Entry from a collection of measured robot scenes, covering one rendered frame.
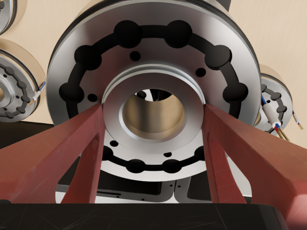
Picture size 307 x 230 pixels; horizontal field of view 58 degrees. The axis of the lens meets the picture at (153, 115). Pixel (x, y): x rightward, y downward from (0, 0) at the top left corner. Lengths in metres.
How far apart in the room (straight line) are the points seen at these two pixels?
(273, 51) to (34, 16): 0.26
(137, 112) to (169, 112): 0.02
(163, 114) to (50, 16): 0.22
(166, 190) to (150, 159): 0.17
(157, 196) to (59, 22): 0.22
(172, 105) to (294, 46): 0.21
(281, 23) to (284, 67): 0.05
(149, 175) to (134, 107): 0.04
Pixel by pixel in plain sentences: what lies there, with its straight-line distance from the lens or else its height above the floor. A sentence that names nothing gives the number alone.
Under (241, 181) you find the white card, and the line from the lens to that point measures 0.36.
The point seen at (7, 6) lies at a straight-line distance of 0.32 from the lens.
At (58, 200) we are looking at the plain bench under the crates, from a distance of 0.81.
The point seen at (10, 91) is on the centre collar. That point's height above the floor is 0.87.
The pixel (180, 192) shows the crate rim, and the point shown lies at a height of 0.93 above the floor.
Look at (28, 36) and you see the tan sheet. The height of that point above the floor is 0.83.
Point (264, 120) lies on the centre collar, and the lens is 0.34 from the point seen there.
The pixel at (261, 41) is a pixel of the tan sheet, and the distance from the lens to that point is 0.33.
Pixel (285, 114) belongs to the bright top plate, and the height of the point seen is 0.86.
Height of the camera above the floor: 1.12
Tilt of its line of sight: 52 degrees down
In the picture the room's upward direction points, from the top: 172 degrees counter-clockwise
